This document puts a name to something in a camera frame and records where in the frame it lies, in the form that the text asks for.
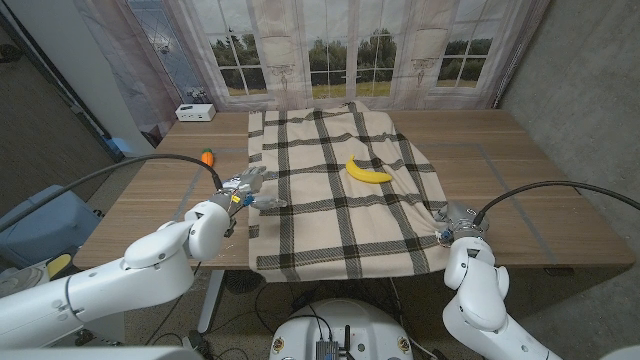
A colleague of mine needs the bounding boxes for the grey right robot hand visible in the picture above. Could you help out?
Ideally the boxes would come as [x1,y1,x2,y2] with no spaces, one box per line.
[433,199,490,247]

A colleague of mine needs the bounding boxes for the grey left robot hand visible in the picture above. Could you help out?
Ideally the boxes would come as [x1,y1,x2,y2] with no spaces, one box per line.
[209,165,289,217]

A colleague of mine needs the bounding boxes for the cream plaid scarf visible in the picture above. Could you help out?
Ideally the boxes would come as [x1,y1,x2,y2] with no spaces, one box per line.
[247,101,451,282]

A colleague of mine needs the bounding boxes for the yellow toy banana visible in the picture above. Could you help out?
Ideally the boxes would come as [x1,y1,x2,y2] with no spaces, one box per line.
[345,154,394,185]

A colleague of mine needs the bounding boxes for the white power strip box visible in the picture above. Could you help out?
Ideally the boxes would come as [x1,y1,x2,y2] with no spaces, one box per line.
[174,103,217,122]

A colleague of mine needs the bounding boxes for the black round fan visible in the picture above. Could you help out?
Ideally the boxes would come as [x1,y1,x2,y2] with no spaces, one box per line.
[223,269,265,294]

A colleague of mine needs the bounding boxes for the white table leg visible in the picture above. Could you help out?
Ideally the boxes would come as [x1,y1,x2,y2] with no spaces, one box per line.
[198,269,226,334]

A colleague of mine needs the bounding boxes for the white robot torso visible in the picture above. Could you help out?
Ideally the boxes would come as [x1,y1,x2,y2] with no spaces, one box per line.
[269,298,415,360]

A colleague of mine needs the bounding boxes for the grey electronics box on torso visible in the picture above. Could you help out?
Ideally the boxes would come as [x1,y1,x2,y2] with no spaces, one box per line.
[315,339,341,360]

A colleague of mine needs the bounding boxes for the printed window backdrop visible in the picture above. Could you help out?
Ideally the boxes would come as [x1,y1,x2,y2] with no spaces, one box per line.
[72,0,551,146]

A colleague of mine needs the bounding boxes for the black foot pedal yellow pads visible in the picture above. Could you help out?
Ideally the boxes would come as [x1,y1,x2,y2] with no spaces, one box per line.
[42,244,84,281]

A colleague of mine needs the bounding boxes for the blue-grey plastic container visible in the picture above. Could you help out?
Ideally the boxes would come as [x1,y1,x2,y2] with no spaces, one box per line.
[0,183,104,269]

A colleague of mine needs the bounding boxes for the white sneaker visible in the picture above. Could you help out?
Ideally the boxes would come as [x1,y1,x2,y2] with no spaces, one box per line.
[0,264,49,299]

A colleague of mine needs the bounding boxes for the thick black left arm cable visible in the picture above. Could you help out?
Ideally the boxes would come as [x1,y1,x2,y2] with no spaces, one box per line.
[0,152,224,234]

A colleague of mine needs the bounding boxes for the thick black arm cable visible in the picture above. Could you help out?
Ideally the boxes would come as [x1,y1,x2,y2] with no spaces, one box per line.
[0,152,224,234]
[472,179,640,227]

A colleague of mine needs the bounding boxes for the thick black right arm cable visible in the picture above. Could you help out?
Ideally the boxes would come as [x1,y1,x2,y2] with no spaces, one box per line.
[472,179,640,227]

